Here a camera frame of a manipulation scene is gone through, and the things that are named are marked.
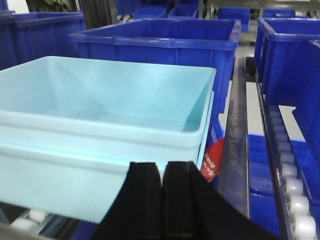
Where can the dark blue bin behind middle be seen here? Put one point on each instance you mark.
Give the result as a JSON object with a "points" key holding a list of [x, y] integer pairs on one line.
{"points": [[187, 42]]}

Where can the dark blue bin upper left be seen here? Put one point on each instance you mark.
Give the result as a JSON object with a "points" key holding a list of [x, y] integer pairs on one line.
{"points": [[28, 36]]}

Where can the dark blue bin upper right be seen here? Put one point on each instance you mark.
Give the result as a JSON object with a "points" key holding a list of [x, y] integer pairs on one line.
{"points": [[287, 57]]}

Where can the light blue plastic bin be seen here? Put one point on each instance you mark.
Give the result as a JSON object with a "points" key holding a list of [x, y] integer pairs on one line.
{"points": [[69, 128]]}

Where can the white roller track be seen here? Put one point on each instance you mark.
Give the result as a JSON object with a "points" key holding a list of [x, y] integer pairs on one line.
{"points": [[299, 217]]}

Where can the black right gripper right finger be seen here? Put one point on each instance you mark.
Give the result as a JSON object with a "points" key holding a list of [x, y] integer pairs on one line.
{"points": [[193, 210]]}

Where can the red label tag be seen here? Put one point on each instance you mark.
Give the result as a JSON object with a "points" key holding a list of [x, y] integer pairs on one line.
{"points": [[212, 160]]}

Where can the metal shelf divider rail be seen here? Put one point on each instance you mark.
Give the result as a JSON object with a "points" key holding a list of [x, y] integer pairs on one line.
{"points": [[234, 175]]}

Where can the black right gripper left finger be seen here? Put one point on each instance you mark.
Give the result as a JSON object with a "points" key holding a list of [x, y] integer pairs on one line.
{"points": [[136, 213]]}

